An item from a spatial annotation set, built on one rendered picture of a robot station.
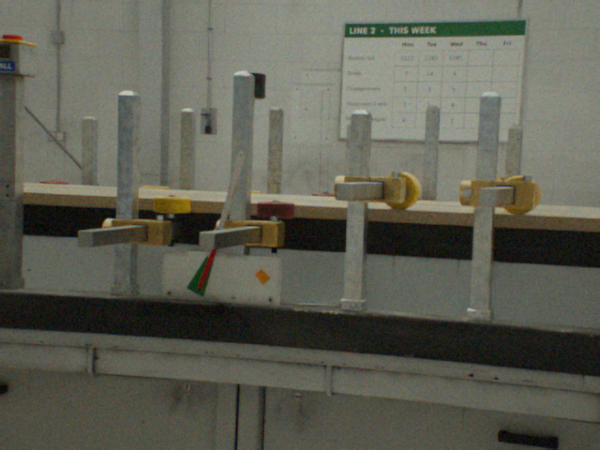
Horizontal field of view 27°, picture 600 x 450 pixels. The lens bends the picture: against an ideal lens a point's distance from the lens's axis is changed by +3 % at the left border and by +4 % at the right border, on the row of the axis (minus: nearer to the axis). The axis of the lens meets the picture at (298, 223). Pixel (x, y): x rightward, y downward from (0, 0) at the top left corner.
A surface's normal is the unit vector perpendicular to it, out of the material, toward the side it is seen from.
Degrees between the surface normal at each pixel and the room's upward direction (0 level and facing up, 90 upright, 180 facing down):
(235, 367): 90
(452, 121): 90
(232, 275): 90
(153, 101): 90
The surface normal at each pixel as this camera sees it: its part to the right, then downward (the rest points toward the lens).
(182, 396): -0.28, 0.04
